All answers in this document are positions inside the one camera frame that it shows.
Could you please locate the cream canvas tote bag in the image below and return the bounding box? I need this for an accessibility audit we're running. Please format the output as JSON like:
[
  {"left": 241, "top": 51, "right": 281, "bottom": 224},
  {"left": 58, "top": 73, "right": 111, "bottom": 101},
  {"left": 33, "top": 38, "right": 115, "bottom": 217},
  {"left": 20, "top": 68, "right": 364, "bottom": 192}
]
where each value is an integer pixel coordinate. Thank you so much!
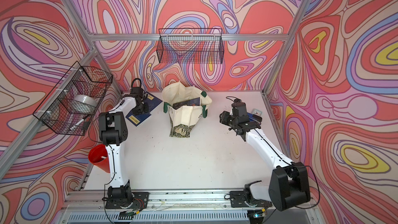
[{"left": 162, "top": 82, "right": 212, "bottom": 138}]

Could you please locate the dark portrait cover book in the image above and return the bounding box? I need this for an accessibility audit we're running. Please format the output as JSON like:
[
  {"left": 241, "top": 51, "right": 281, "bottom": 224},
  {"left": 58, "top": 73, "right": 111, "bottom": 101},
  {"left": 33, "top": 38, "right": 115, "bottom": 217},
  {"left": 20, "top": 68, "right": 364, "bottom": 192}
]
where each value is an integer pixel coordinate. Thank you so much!
[{"left": 172, "top": 97, "right": 201, "bottom": 110}]

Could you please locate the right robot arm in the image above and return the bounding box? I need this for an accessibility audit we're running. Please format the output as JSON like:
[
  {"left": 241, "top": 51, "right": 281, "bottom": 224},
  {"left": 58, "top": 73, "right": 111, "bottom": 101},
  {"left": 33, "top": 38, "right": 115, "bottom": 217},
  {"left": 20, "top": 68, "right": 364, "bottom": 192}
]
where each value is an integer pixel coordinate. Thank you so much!
[{"left": 219, "top": 97, "right": 311, "bottom": 211}]

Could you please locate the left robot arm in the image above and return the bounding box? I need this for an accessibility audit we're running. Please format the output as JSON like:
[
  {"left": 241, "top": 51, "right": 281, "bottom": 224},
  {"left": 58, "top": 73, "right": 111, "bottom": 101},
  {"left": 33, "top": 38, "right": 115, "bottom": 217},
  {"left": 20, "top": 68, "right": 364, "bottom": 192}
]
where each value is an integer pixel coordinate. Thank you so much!
[{"left": 98, "top": 86, "right": 148, "bottom": 204}]

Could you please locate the dark blue book upper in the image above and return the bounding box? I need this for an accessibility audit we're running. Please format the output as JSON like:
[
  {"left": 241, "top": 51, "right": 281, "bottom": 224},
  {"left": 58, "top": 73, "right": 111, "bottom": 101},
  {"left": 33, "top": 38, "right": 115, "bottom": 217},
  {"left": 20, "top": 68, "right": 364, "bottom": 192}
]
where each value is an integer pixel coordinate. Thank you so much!
[{"left": 145, "top": 92, "right": 162, "bottom": 113}]

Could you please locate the dark blue book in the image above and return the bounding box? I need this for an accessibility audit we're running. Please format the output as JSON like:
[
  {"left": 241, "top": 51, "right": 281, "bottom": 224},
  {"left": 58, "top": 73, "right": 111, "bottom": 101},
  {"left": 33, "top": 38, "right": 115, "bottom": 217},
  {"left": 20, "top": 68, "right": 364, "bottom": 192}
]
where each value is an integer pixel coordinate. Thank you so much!
[
  {"left": 126, "top": 111, "right": 151, "bottom": 127},
  {"left": 145, "top": 92, "right": 162, "bottom": 113}
]

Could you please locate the dark blue book lower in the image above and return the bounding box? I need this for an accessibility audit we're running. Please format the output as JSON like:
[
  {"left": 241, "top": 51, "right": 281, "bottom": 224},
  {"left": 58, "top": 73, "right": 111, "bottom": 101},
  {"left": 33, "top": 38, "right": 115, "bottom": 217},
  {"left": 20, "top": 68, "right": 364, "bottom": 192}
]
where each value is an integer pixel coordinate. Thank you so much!
[{"left": 126, "top": 111, "right": 151, "bottom": 127}]

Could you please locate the blue stapler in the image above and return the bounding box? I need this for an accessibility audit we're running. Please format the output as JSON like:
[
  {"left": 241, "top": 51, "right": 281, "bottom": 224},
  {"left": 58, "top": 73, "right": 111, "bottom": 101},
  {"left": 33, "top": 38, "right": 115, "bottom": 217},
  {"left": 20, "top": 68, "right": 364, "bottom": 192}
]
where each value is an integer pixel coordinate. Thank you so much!
[{"left": 248, "top": 113, "right": 262, "bottom": 123}]

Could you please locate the small card packet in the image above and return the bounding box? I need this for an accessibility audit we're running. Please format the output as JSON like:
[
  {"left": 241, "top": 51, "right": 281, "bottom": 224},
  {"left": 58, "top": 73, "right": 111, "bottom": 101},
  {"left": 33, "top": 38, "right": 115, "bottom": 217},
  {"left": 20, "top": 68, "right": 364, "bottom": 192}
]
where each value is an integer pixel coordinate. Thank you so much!
[{"left": 251, "top": 108, "right": 262, "bottom": 116}]

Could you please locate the silver tape roll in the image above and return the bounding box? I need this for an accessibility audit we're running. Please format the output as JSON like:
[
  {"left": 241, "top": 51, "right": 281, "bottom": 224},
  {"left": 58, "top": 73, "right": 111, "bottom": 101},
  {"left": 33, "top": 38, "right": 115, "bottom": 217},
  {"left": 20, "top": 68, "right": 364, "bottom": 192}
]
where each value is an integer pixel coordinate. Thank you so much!
[{"left": 72, "top": 94, "right": 97, "bottom": 114}]

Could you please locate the white marker pen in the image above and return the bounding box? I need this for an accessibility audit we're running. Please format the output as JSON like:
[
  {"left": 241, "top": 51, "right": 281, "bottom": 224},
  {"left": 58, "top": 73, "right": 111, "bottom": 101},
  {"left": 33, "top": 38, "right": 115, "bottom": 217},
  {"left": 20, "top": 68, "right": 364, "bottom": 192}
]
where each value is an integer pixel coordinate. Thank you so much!
[{"left": 69, "top": 118, "right": 85, "bottom": 131}]

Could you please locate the red plastic cup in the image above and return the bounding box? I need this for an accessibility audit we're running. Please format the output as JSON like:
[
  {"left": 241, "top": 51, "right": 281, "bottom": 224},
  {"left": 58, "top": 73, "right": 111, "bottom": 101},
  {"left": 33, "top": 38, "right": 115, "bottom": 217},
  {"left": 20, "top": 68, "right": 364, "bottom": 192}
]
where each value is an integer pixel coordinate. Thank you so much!
[{"left": 88, "top": 144, "right": 110, "bottom": 173}]

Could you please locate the black wire basket left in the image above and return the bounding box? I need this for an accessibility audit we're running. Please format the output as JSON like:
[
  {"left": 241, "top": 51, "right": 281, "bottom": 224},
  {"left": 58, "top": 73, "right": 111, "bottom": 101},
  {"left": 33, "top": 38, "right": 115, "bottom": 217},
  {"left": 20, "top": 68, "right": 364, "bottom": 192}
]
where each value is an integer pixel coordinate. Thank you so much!
[{"left": 33, "top": 62, "right": 113, "bottom": 136}]

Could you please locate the black wire basket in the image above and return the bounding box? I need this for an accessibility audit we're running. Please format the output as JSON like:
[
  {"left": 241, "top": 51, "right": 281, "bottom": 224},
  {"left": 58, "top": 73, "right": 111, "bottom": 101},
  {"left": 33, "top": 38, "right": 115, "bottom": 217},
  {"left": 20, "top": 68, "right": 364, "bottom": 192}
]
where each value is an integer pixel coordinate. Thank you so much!
[
  {"left": 33, "top": 62, "right": 113, "bottom": 136},
  {"left": 156, "top": 28, "right": 224, "bottom": 65}
]

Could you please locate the black wire basket back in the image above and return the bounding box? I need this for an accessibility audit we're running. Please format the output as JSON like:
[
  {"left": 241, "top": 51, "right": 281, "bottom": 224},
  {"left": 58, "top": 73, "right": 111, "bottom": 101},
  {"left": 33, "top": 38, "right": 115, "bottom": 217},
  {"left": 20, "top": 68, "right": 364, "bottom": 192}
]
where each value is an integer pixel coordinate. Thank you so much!
[{"left": 156, "top": 28, "right": 224, "bottom": 65}]

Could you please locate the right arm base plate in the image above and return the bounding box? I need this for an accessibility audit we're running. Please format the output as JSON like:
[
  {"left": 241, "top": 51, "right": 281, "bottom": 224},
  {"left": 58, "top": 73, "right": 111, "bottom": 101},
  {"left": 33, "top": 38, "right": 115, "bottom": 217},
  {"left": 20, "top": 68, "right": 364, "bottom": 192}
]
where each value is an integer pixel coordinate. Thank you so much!
[{"left": 224, "top": 190, "right": 273, "bottom": 209}]

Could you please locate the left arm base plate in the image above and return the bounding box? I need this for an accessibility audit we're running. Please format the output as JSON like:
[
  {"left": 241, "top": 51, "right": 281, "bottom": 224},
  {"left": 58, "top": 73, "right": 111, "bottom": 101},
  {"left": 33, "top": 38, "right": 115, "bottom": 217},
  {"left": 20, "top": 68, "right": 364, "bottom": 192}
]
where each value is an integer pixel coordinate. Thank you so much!
[{"left": 102, "top": 192, "right": 149, "bottom": 210}]

